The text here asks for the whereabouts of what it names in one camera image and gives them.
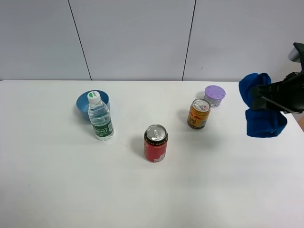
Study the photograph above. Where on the clear water bottle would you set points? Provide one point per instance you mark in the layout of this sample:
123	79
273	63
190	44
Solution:
100	117

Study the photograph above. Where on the gold energy drink can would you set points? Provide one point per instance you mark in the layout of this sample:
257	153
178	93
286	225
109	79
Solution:
198	113

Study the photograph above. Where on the blue bowl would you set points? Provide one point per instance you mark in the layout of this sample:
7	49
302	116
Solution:
82	103

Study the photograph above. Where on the blue cloth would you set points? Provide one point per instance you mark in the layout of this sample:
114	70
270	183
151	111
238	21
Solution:
260	123

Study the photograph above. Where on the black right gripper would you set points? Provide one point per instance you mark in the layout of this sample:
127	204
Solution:
289	94

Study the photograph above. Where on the red soda can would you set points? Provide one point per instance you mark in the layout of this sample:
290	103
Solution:
155	143

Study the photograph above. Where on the purple lidded small jar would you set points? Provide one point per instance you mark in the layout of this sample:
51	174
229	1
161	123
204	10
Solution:
214	95

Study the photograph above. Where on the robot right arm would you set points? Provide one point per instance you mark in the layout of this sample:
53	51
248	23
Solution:
296	55

